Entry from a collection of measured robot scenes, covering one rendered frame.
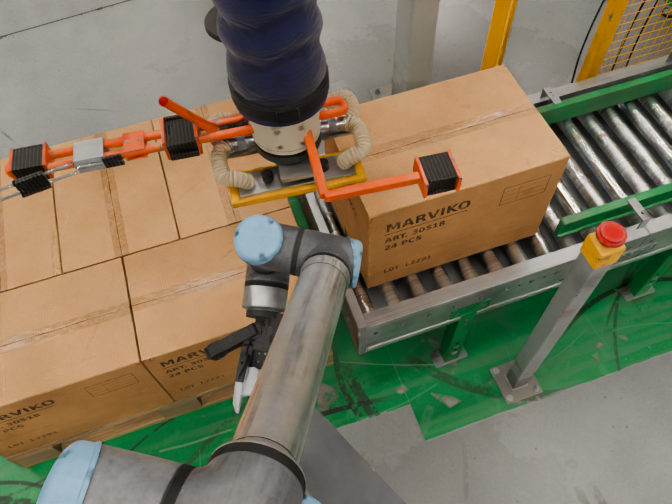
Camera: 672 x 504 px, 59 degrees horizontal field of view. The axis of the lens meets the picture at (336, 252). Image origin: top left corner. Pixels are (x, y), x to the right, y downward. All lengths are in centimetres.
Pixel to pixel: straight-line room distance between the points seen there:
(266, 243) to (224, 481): 51
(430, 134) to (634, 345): 132
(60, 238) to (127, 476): 166
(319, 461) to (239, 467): 87
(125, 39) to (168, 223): 187
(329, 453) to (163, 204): 112
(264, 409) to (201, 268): 132
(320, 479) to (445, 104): 110
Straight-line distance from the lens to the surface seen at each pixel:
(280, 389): 77
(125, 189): 230
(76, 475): 68
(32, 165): 153
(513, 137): 180
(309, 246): 106
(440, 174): 133
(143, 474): 67
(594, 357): 258
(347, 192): 131
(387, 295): 191
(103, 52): 380
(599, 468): 244
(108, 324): 203
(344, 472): 152
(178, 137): 146
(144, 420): 244
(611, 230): 156
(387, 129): 177
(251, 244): 107
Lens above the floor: 224
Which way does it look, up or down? 58 degrees down
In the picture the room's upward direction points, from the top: 4 degrees counter-clockwise
